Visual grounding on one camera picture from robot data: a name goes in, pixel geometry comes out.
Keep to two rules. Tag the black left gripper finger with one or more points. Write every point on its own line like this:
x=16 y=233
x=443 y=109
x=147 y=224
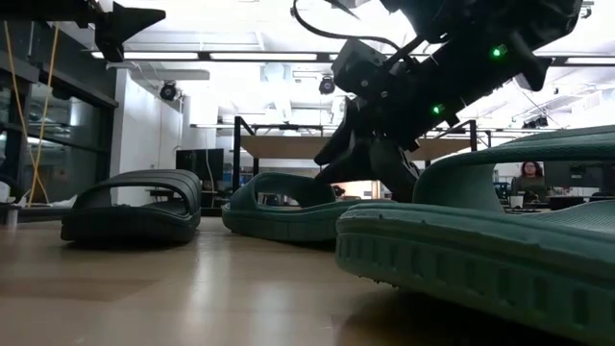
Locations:
x=120 y=24

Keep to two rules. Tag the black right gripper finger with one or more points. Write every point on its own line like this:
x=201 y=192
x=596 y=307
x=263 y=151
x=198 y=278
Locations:
x=396 y=173
x=338 y=144

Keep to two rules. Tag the green rubber slide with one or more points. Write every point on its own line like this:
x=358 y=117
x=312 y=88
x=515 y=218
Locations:
x=278 y=223
x=480 y=250

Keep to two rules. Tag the black rubber slide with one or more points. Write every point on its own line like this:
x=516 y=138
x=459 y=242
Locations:
x=130 y=223

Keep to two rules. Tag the black ceiling spotlight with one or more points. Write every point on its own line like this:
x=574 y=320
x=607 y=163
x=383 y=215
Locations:
x=327 y=85
x=535 y=122
x=168 y=91

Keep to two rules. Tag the overhead light bar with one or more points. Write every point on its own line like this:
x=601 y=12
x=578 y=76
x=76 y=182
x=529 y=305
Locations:
x=204 y=56

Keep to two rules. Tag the white cup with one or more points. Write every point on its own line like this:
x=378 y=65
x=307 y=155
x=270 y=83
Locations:
x=517 y=201

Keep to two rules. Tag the person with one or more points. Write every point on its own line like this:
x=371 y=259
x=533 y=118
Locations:
x=530 y=180

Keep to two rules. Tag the black computer monitor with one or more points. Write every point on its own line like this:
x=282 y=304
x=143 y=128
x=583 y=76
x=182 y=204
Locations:
x=576 y=175

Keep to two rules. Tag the crumpled white tissue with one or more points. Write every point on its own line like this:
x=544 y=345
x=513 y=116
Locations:
x=65 y=202

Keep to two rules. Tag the small white cylinder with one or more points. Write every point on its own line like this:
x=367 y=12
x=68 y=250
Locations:
x=12 y=216

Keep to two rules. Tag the wooden shelf with black frame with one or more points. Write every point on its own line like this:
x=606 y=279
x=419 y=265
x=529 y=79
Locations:
x=288 y=146

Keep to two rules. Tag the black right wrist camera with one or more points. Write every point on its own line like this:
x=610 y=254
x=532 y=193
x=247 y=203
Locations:
x=358 y=67

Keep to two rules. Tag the black wall screen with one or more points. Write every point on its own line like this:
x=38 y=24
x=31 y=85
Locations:
x=199 y=163

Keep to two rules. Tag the black aluminium table frame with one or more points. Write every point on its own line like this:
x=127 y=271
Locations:
x=33 y=215

